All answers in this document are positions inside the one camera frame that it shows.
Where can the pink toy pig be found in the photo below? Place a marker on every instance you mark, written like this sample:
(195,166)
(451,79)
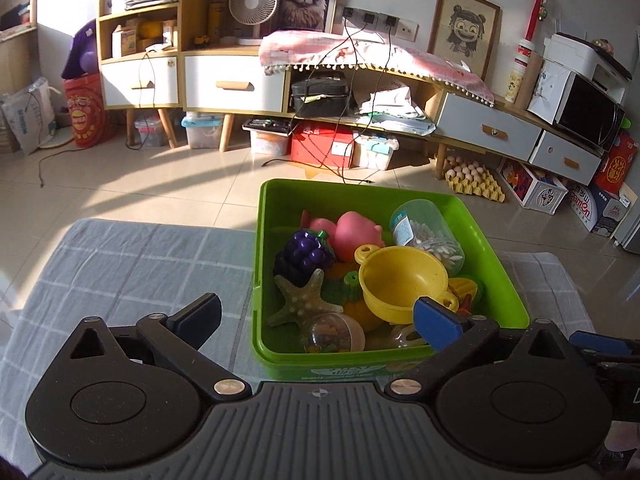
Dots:
(352,231)

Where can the yellow toy pot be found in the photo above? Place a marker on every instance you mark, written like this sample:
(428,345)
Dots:
(394,278)

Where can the yellow egg tray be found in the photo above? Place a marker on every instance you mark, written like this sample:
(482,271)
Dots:
(473,179)

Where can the yellow toy corn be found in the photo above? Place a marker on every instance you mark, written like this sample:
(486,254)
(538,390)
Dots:
(463,286)

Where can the wooden shelf cabinet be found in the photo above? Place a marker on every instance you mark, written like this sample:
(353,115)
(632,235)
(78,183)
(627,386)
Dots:
(148,60)

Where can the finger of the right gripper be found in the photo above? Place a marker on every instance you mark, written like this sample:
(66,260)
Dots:
(608,345)

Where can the red printed bucket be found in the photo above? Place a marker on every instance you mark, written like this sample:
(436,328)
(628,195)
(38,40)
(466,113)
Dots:
(91,123)

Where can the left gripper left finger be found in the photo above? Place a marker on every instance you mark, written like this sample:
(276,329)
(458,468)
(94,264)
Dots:
(175,342)

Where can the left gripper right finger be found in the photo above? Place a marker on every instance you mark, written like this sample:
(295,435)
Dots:
(455,341)

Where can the white paper shopping bag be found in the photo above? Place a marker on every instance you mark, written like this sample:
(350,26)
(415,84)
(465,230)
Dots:
(30,115)

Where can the purple toy grapes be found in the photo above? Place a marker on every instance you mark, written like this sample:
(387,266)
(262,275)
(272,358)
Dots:
(305,252)

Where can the black bag on shelf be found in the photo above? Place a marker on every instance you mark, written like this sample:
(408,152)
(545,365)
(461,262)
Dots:
(323,94)

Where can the grey checked tablecloth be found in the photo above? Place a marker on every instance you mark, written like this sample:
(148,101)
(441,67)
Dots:
(121,271)

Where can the pink patterned cover cloth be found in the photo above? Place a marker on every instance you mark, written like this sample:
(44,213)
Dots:
(306,50)

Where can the framed cartoon girl picture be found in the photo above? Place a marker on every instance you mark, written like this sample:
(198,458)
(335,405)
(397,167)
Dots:
(465,32)

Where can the white desk fan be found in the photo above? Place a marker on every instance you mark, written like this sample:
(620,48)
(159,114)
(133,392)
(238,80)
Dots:
(252,12)

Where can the beige starfish toy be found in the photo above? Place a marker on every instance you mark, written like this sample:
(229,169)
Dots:
(301,303)

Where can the white decorated toy box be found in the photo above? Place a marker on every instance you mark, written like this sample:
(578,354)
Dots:
(533,189)

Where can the orange toy pumpkin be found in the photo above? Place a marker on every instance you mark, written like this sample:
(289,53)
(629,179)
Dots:
(341,286)

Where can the clear cotton swab jar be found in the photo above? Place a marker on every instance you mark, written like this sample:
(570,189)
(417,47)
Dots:
(419,224)

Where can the clear toy capsule ball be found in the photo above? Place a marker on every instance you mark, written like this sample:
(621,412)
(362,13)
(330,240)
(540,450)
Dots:
(332,333)

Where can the red storage box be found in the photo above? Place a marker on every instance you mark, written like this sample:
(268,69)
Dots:
(322,144)

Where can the black microwave oven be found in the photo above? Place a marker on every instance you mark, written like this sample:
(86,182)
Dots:
(571,103)

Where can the green plastic storage box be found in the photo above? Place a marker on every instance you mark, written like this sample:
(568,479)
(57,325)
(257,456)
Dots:
(281,204)

